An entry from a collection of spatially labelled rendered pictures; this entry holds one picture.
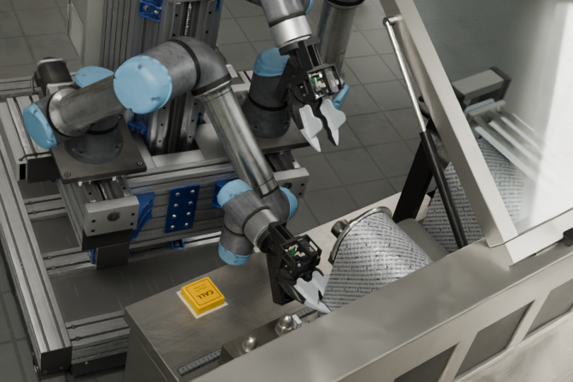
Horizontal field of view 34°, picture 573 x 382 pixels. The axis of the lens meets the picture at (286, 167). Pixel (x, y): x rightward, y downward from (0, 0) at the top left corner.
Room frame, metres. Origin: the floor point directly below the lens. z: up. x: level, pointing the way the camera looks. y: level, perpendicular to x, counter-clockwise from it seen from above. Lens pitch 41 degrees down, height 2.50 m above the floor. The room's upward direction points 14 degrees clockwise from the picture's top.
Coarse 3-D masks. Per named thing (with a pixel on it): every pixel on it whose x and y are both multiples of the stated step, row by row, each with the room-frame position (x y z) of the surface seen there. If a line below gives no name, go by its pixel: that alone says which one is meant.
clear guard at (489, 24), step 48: (432, 0) 1.17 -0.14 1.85; (480, 0) 1.22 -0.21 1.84; (528, 0) 1.28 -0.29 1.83; (480, 48) 1.15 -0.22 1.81; (528, 48) 1.21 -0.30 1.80; (480, 96) 1.09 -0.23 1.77; (528, 96) 1.14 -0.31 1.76; (480, 144) 1.03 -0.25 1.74; (528, 144) 1.07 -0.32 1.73; (528, 192) 1.01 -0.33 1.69
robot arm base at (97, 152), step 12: (96, 132) 1.79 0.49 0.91; (108, 132) 1.81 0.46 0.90; (120, 132) 1.86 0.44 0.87; (72, 144) 1.78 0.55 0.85; (84, 144) 1.78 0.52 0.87; (96, 144) 1.78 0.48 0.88; (108, 144) 1.80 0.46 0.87; (120, 144) 1.84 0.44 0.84; (72, 156) 1.78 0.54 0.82; (84, 156) 1.77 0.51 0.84; (96, 156) 1.77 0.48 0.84; (108, 156) 1.79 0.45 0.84
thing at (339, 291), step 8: (336, 272) 1.25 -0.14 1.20; (328, 280) 1.26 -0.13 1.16; (336, 280) 1.25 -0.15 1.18; (344, 280) 1.23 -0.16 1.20; (328, 288) 1.25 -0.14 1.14; (336, 288) 1.24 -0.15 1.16; (344, 288) 1.23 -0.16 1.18; (352, 288) 1.22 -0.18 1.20; (328, 296) 1.25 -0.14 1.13; (336, 296) 1.24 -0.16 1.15; (344, 296) 1.22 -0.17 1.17; (352, 296) 1.21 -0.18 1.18; (360, 296) 1.20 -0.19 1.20; (328, 304) 1.24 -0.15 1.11; (336, 304) 1.23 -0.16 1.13; (344, 304) 1.22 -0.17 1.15; (320, 312) 1.25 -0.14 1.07
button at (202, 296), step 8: (200, 280) 1.39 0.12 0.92; (208, 280) 1.39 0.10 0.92; (184, 288) 1.35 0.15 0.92; (192, 288) 1.36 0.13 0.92; (200, 288) 1.36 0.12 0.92; (208, 288) 1.37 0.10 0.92; (216, 288) 1.37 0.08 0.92; (184, 296) 1.34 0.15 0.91; (192, 296) 1.33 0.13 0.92; (200, 296) 1.34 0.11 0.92; (208, 296) 1.35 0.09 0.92; (216, 296) 1.35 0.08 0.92; (192, 304) 1.32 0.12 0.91; (200, 304) 1.32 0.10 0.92; (208, 304) 1.32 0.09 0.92; (216, 304) 1.34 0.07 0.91; (200, 312) 1.31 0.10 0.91
